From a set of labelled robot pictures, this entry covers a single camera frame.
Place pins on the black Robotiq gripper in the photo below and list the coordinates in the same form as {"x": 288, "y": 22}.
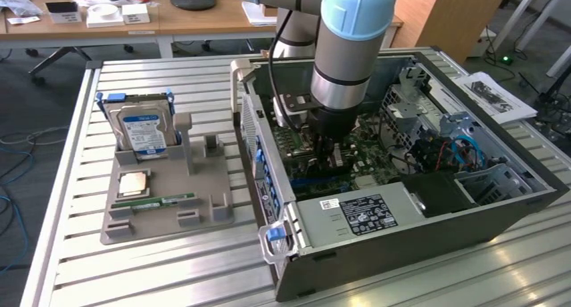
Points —
{"x": 333, "y": 124}

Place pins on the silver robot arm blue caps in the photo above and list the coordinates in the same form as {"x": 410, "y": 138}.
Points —
{"x": 338, "y": 69}

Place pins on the CPU socket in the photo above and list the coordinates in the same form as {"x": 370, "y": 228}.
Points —
{"x": 306, "y": 141}

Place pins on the green Dell motherboard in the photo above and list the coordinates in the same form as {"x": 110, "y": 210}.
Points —
{"x": 374, "y": 163}

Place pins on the silver drive cage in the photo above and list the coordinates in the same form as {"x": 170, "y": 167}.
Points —
{"x": 402, "y": 116}

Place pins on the blue expansion slot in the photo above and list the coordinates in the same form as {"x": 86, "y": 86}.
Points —
{"x": 312, "y": 182}

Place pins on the silver chipset heatsink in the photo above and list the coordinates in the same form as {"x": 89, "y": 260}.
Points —
{"x": 366, "y": 182}

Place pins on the black plastic fan shroud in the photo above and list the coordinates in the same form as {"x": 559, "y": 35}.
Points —
{"x": 436, "y": 193}

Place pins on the grey power supply unit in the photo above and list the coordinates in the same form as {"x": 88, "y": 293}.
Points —
{"x": 320, "y": 230}

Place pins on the white papers on desk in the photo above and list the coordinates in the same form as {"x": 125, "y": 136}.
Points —
{"x": 256, "y": 17}

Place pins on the stack of printed papers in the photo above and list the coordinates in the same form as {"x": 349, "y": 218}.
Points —
{"x": 495, "y": 96}

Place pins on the grey plastic parts rack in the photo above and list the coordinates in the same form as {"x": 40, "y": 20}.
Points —
{"x": 177, "y": 183}

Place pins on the white box on floor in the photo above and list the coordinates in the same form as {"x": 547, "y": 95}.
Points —
{"x": 479, "y": 47}

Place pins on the wooden cabinet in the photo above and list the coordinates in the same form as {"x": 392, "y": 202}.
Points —
{"x": 445, "y": 19}

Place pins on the open black PC case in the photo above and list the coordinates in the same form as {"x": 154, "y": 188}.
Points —
{"x": 401, "y": 253}

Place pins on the silver disk bay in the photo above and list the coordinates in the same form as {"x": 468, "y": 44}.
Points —
{"x": 508, "y": 178}

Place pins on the hard disk with blue label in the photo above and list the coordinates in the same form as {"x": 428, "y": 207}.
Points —
{"x": 142, "y": 129}

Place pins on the black box with indicator light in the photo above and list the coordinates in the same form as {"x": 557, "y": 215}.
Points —
{"x": 508, "y": 61}

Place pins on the copper-toned CPU chip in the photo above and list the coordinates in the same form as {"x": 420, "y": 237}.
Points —
{"x": 132, "y": 184}

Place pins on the plain white box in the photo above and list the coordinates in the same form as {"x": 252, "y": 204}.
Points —
{"x": 133, "y": 14}

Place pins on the flat white box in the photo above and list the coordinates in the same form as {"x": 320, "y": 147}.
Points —
{"x": 104, "y": 22}

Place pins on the black office chair base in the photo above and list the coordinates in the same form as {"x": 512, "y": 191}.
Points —
{"x": 54, "y": 59}

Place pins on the white box with black top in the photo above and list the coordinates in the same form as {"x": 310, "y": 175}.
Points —
{"x": 62, "y": 12}

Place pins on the white label card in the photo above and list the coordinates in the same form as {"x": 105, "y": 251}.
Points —
{"x": 22, "y": 20}

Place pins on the clear plastic bag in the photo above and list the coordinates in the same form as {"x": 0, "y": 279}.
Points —
{"x": 17, "y": 1}

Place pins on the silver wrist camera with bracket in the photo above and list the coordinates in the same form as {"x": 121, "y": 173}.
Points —
{"x": 282, "y": 118}

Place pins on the wooden desk white frame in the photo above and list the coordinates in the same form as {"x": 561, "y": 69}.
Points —
{"x": 66, "y": 31}
{"x": 200, "y": 22}

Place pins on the white table frame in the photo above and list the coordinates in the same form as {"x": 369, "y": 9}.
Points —
{"x": 513, "y": 16}

